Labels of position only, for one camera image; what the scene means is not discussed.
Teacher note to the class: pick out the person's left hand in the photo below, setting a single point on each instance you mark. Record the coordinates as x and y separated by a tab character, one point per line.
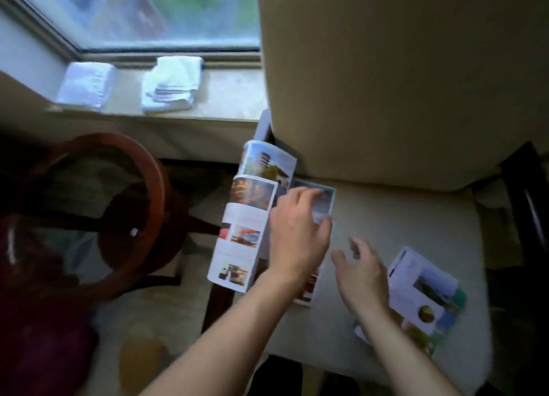
294	241

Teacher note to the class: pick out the person's right hand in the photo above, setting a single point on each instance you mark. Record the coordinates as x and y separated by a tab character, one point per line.
364	284

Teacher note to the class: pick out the person's right thumb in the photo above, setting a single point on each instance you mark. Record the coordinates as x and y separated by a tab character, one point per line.
339	263

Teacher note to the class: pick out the person's left thumb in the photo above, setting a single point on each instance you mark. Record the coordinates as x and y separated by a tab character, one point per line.
326	230

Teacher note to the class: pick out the photo magazine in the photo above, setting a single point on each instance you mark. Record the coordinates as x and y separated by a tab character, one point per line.
248	220

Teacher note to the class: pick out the person's right forearm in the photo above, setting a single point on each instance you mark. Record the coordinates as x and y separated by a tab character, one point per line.
399	353

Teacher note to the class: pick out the person's left forearm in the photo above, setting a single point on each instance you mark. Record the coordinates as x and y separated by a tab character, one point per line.
223	344

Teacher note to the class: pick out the white photo brochure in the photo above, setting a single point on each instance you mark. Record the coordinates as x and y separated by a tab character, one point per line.
418	288

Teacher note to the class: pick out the green and blue brochure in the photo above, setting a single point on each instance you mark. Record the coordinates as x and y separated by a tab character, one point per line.
448	323

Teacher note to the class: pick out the person's dark trousers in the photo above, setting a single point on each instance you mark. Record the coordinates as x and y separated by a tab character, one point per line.
278	376

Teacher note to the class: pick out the beige upholstered armchair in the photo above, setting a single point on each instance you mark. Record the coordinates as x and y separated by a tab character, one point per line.
386	87

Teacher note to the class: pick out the stone window sill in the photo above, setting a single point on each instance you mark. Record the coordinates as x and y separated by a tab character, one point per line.
227	93

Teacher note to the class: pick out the dark wooden chair armrest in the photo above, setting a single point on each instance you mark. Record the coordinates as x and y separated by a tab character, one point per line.
525	203

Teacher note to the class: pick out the bulky folded white towel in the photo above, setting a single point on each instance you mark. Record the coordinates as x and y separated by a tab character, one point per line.
171	83

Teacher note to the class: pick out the flat folded white towel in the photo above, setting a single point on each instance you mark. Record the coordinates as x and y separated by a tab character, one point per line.
88	85

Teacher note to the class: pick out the window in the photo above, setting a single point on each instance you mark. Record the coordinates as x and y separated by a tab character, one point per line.
146	12

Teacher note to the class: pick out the maroon cushion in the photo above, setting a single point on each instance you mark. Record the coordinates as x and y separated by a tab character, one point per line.
38	344

